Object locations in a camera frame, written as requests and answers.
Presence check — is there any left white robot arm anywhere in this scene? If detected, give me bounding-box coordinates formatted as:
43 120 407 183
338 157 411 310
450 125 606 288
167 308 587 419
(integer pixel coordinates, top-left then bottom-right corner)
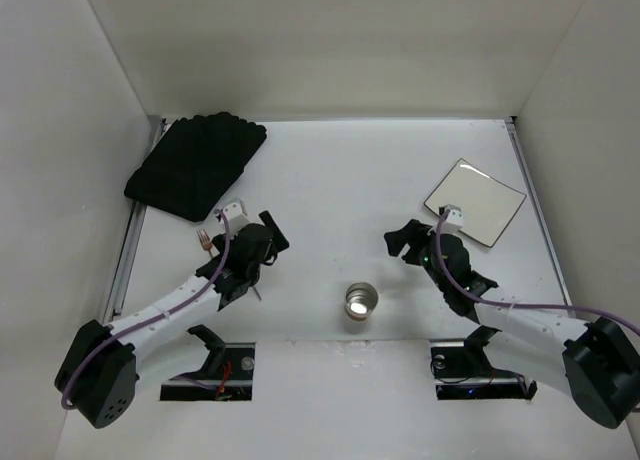
54 203 290 429

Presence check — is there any silver knife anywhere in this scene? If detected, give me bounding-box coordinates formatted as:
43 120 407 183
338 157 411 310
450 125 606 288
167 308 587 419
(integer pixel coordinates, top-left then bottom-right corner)
252 286 263 302

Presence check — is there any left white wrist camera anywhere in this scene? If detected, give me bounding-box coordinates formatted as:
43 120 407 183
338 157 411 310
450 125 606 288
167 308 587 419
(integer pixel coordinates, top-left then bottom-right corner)
221 198 250 235

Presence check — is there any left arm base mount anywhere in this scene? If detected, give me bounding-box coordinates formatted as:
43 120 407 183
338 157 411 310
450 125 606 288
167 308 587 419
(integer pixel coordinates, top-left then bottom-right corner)
159 325 256 402

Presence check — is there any aluminium rail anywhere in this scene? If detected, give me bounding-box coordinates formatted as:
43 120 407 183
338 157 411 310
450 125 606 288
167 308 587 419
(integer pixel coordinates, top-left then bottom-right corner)
98 115 165 322
504 116 572 305

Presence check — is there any copper fork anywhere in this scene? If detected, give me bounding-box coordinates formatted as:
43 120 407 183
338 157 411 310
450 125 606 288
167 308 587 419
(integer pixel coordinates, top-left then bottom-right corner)
197 229 214 258

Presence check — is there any left aluminium rail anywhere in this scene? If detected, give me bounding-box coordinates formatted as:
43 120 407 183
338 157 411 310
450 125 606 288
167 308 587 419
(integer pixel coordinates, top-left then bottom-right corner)
98 115 165 322

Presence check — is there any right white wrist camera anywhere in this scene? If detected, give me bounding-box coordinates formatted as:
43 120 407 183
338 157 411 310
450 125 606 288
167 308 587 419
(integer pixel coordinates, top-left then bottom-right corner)
439 204 465 234

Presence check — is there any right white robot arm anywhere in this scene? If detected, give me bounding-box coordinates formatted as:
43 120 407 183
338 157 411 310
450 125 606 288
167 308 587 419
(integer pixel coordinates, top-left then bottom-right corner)
384 219 639 429

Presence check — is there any white square plate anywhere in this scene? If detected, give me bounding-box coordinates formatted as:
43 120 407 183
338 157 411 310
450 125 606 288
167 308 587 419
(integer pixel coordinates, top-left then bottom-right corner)
423 158 526 248

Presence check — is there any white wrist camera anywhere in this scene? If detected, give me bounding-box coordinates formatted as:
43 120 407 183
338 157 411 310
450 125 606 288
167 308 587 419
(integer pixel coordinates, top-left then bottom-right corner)
439 204 465 234
221 198 250 235

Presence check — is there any right aluminium rail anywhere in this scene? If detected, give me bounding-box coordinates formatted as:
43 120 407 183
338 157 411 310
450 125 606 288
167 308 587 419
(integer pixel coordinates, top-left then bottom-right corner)
504 116 572 305

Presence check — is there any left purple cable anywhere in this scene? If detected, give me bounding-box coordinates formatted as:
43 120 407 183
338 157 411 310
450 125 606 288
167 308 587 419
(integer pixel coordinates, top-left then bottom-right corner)
59 208 232 411

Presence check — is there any metal cup brown base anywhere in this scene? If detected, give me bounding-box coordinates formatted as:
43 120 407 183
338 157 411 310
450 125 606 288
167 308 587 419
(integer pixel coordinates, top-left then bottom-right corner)
344 282 379 321

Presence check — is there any black cloth placemat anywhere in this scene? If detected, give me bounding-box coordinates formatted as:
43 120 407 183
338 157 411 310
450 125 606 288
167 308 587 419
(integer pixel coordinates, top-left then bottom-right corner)
124 112 267 223

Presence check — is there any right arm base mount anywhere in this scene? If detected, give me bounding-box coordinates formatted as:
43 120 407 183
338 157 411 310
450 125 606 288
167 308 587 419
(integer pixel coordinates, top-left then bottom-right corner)
430 326 538 401

